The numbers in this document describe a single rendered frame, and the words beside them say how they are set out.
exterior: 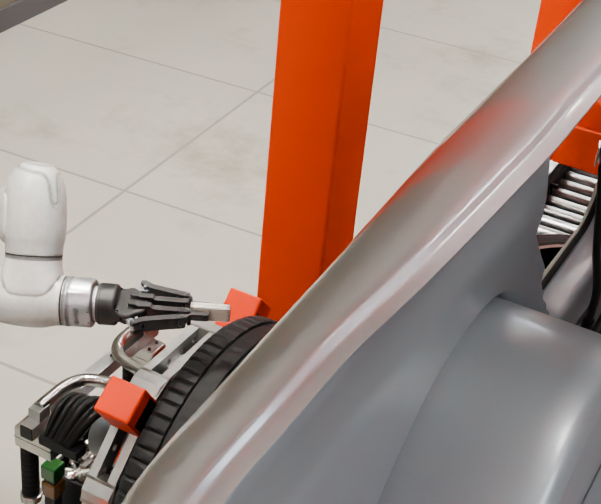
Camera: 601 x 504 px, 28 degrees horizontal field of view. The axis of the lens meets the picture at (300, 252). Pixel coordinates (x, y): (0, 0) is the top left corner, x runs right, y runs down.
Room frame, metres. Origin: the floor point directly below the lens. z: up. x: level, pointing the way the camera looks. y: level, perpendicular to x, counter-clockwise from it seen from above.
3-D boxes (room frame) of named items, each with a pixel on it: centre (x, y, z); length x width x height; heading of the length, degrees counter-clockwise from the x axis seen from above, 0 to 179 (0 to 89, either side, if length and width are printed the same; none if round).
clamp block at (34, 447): (1.76, 0.47, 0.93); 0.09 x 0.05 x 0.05; 64
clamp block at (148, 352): (2.06, 0.32, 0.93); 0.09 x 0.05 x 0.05; 64
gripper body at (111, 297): (1.75, 0.30, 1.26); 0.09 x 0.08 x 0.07; 89
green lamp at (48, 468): (1.97, 0.50, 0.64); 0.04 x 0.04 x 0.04; 64
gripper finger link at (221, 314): (1.74, 0.15, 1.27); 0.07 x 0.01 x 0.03; 89
